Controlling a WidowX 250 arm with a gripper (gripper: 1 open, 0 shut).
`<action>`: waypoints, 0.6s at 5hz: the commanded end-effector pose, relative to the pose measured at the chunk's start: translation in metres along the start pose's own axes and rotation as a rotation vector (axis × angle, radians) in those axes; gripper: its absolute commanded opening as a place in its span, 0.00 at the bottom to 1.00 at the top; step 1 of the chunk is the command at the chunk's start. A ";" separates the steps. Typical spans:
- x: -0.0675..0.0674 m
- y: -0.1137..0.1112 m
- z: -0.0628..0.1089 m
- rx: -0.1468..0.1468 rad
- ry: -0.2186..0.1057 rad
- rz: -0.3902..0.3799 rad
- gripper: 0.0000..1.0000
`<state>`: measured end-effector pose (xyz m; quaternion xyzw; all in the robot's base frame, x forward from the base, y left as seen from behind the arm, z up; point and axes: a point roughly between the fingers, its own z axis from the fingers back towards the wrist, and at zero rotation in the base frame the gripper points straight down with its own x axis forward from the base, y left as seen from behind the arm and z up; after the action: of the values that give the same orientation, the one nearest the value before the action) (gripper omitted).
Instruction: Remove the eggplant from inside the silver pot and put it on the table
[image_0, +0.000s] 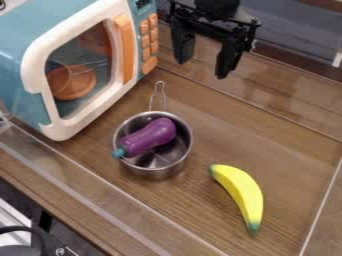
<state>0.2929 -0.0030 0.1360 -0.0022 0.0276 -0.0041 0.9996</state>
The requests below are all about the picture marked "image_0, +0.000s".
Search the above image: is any orange plate inside microwave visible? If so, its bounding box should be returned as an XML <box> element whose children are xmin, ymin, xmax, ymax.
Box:
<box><xmin>47</xmin><ymin>65</ymin><xmax>97</xmax><ymax>101</ymax></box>

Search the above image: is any clear acrylic barrier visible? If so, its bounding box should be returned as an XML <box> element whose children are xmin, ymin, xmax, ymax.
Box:
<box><xmin>0</xmin><ymin>115</ymin><xmax>227</xmax><ymax>256</ymax></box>

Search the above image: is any blue toy microwave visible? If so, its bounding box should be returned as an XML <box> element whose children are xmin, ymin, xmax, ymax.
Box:
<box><xmin>0</xmin><ymin>0</ymin><xmax>159</xmax><ymax>141</ymax></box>

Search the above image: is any black cable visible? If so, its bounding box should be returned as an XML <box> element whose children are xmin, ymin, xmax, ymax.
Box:
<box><xmin>0</xmin><ymin>225</ymin><xmax>45</xmax><ymax>256</ymax></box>

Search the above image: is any silver pot with handle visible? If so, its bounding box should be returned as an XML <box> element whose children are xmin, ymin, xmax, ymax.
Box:
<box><xmin>112</xmin><ymin>81</ymin><xmax>194</xmax><ymax>180</ymax></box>

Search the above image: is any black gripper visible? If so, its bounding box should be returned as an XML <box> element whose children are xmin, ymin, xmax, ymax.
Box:
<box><xmin>168</xmin><ymin>0</ymin><xmax>262</xmax><ymax>79</ymax></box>

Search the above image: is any purple toy eggplant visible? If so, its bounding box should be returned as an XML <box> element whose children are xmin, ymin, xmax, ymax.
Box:
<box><xmin>112</xmin><ymin>118</ymin><xmax>176</xmax><ymax>159</ymax></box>

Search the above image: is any yellow toy banana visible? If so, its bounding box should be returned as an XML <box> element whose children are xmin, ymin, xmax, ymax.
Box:
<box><xmin>210</xmin><ymin>164</ymin><xmax>263</xmax><ymax>234</ymax></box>

